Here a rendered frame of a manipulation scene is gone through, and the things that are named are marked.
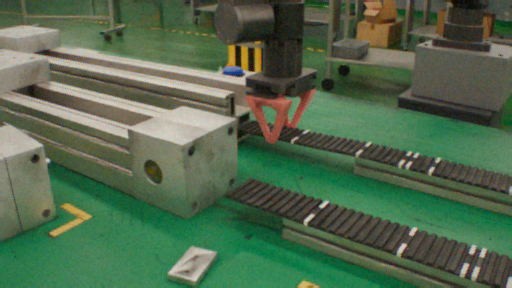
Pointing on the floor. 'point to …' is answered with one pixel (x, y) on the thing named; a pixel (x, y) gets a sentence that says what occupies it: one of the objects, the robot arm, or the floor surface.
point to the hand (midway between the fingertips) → (280, 132)
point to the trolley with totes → (349, 49)
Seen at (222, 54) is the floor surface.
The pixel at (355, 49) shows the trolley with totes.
